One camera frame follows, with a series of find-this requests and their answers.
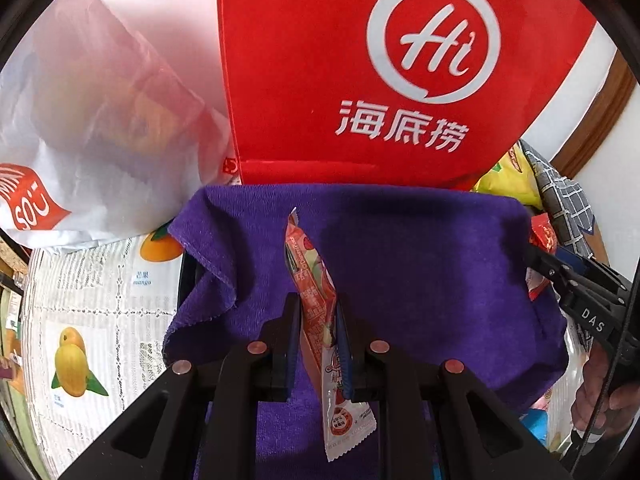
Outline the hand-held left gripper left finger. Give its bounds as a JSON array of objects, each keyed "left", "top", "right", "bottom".
[{"left": 59, "top": 292, "right": 305, "bottom": 480}]

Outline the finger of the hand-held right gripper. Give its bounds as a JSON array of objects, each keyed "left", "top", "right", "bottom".
[
  {"left": 524, "top": 245, "right": 589, "bottom": 307},
  {"left": 556, "top": 248, "right": 633, "bottom": 292}
]

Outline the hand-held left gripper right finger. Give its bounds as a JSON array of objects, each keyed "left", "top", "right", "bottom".
[{"left": 334, "top": 301, "right": 573, "bottom": 480}]

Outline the small red snack packet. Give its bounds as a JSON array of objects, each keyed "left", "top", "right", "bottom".
[{"left": 526, "top": 212, "right": 559, "bottom": 302}]

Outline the red and white snack packet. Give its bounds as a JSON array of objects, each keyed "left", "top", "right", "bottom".
[{"left": 284, "top": 207, "right": 377, "bottom": 463}]

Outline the person's right hand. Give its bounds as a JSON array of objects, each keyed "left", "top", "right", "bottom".
[{"left": 570, "top": 346, "right": 640, "bottom": 434}]

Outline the grey checkered cloth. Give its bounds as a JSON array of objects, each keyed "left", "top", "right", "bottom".
[{"left": 520, "top": 139, "right": 597, "bottom": 262}]

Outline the yellow and green snack packet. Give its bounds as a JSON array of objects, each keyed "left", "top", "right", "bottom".
[{"left": 472, "top": 144, "right": 543, "bottom": 211}]

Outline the purple towel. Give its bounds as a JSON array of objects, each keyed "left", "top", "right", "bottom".
[{"left": 162, "top": 184, "right": 571, "bottom": 480}]

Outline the fruit print tablecloth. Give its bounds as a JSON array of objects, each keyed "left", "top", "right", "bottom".
[{"left": 20, "top": 220, "right": 211, "bottom": 480}]

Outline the red paper bag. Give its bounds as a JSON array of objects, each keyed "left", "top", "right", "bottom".
[{"left": 216, "top": 0, "right": 598, "bottom": 191}]

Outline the white plastic shopping bag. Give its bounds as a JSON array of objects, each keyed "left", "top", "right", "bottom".
[{"left": 0, "top": 0, "right": 243, "bottom": 253}]

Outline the brown wooden door frame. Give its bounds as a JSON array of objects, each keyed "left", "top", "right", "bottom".
[{"left": 550, "top": 50, "right": 639, "bottom": 179}]

